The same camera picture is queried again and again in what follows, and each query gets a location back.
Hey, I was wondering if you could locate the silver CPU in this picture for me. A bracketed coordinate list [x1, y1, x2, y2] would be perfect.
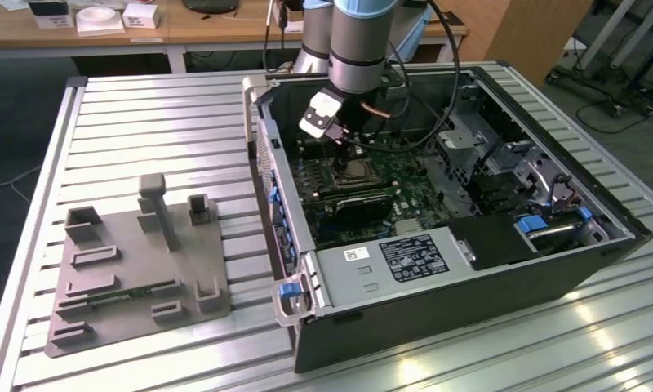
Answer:
[347, 162, 375, 181]

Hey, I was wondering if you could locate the metal socket cover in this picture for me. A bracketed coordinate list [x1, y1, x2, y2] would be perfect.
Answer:
[341, 160, 383, 185]

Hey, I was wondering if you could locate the CPU socket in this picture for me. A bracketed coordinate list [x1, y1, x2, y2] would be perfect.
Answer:
[331, 158, 387, 187]

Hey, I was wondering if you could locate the copper coloured tube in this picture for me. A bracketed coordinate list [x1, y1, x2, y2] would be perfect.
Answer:
[360, 101, 392, 119]

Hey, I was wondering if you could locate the silver metal disk bay cage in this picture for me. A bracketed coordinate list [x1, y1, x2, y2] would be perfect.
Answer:
[427, 81, 532, 216]

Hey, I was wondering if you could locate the black graphics card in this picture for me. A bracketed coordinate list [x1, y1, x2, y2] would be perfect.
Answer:
[329, 194, 396, 225]

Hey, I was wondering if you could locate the green motherboard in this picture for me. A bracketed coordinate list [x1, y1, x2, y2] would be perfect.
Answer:
[291, 132, 456, 251]

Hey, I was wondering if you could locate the wooden desk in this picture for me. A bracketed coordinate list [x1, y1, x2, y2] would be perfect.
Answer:
[0, 0, 472, 74]

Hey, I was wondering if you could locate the metal wheeled stand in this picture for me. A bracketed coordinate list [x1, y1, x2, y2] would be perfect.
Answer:
[544, 0, 653, 119]

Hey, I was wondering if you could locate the black plastic shroud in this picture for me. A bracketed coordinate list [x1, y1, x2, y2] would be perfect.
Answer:
[447, 212, 544, 271]

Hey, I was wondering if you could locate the wooden cabinet side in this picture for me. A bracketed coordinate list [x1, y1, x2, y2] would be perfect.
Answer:
[484, 0, 597, 89]

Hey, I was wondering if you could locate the black round base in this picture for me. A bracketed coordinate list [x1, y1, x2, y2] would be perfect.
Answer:
[181, 0, 241, 13]

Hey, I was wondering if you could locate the silver power supply unit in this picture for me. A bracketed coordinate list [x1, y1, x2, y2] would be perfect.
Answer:
[311, 227, 479, 308]

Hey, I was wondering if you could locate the large blue latch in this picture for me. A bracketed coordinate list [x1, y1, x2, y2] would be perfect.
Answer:
[513, 215, 549, 237]

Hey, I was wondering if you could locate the white labelled box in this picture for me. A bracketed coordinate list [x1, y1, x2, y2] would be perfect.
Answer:
[121, 2, 164, 30]

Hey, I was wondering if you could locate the white box with round recess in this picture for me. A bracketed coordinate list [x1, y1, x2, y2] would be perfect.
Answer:
[75, 6, 128, 38]

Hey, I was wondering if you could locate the grey parts rack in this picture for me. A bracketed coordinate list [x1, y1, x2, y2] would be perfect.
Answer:
[43, 173, 235, 359]

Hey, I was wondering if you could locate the black open PC case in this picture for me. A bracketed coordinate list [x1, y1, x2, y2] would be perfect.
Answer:
[240, 65, 653, 375]

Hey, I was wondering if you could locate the green RAM stick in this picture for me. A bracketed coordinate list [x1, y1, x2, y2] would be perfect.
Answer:
[87, 287, 155, 306]

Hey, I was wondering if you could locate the white box with black top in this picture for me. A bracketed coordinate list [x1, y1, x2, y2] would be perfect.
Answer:
[27, 0, 73, 30]

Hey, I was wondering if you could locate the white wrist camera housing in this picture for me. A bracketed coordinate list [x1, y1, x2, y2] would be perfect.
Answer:
[297, 91, 344, 139]

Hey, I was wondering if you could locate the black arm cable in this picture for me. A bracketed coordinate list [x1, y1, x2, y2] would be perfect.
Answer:
[348, 0, 464, 154]

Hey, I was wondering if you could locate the coloured wire bundle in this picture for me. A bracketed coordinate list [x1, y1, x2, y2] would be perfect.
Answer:
[544, 173, 581, 212]

